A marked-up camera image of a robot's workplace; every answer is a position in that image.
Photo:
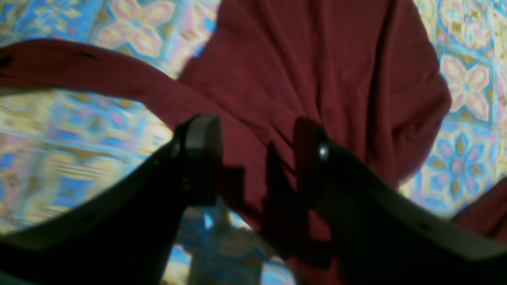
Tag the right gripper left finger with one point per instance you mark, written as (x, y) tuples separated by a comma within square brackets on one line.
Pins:
[(123, 236)]

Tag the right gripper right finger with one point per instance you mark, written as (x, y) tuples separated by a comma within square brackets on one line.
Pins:
[(380, 237)]

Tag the patterned tablecloth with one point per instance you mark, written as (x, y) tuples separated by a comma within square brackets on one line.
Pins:
[(60, 148)]

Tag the dark red t-shirt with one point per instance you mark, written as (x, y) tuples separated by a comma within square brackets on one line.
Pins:
[(364, 69)]

